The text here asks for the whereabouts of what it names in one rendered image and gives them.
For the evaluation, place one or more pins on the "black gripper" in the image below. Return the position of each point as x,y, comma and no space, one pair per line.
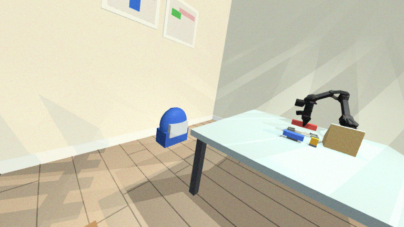
307,117

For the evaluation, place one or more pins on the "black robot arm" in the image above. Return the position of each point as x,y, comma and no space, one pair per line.
345,120

